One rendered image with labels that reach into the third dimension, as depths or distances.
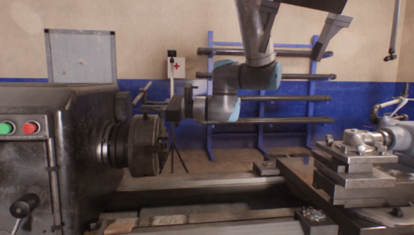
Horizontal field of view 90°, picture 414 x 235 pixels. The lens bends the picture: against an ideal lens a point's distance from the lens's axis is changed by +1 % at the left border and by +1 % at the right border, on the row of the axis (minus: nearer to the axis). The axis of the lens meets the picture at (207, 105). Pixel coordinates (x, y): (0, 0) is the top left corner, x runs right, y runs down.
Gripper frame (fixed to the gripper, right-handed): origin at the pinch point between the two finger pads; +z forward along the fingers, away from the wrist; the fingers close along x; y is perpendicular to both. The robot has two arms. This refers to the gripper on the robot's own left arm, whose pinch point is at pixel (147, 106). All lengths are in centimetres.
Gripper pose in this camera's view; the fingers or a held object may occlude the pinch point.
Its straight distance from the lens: 80.2
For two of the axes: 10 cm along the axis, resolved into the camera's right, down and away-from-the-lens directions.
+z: -10.0, -0.4, 0.7
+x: 0.7, -4.5, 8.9
